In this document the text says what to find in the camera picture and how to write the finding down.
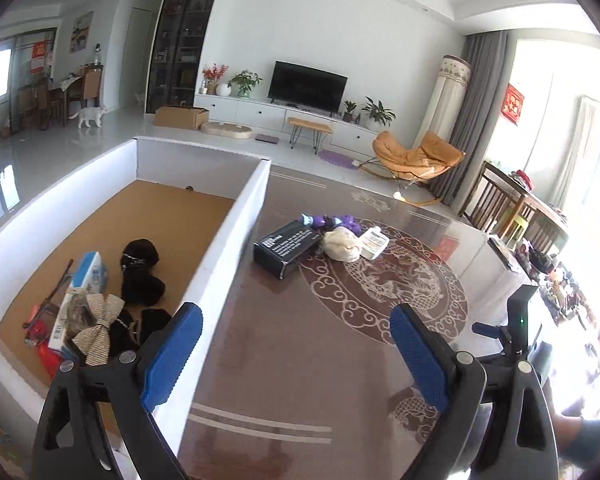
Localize white cat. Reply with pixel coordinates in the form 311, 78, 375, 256
69, 105, 108, 129

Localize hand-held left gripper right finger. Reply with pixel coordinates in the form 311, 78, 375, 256
390, 303, 561, 480

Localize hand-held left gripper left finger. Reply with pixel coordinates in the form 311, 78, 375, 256
30, 302, 204, 480

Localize clear claw hair clip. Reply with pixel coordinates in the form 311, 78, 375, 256
65, 287, 95, 333

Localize purple floor mat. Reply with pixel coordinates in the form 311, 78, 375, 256
317, 149, 361, 167

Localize purple toy fish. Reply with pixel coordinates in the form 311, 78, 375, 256
299, 213, 362, 232

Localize large white cardboard box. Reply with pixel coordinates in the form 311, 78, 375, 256
0, 136, 272, 480

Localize covered standing air conditioner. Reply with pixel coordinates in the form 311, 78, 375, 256
412, 55, 472, 151

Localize orange lounge chair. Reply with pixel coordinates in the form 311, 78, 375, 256
358, 131, 466, 206

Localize black television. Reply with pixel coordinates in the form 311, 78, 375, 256
267, 61, 348, 113

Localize brown hair clip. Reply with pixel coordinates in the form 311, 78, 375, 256
41, 259, 75, 307

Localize red flower arrangement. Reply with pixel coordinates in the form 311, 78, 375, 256
201, 63, 229, 95

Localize small white packet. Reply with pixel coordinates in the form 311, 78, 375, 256
360, 226, 390, 260

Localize wooden slatted chair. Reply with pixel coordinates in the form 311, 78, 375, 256
462, 161, 568, 256

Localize green potted plant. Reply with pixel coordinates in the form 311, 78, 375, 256
228, 70, 262, 98

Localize beige cat scratcher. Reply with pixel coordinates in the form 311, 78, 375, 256
201, 121, 254, 142

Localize black product box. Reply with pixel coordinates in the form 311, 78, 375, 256
253, 220, 323, 279

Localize red snack packet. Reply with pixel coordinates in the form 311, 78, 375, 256
22, 302, 64, 379

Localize person's right forearm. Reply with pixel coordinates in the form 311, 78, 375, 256
552, 412, 600, 468

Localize wooden stool with metal legs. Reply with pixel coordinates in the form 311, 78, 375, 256
286, 117, 333, 153

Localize dark glass display cabinet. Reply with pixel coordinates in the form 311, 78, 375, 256
145, 0, 226, 113

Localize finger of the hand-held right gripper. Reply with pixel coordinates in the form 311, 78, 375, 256
475, 347, 518, 367
472, 322, 510, 343

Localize white television cabinet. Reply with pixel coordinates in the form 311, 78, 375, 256
195, 92, 381, 147

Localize beige rhinestone bow clip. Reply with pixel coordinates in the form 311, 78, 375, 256
71, 294, 126, 367

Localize white sheer curtain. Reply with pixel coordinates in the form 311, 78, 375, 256
550, 95, 600, 211

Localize framed wall painting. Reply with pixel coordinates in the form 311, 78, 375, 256
70, 11, 94, 53

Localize grey curtain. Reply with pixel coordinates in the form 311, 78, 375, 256
432, 30, 518, 206

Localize cream knitted cloth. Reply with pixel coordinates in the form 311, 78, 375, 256
321, 226, 363, 262

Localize cluttered side table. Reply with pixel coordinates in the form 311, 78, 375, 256
487, 230, 598, 323

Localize blue white ointment box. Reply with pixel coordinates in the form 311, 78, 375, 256
49, 251, 108, 352

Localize dining table with chairs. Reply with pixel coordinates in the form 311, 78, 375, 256
17, 62, 103, 131

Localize red wall hanging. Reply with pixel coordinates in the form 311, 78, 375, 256
502, 83, 525, 126

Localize brown patterned desktop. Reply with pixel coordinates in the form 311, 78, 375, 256
177, 162, 581, 480

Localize large leafy potted plant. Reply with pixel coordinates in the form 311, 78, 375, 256
361, 96, 396, 128

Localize brown cardboard box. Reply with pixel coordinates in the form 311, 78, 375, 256
153, 105, 210, 132

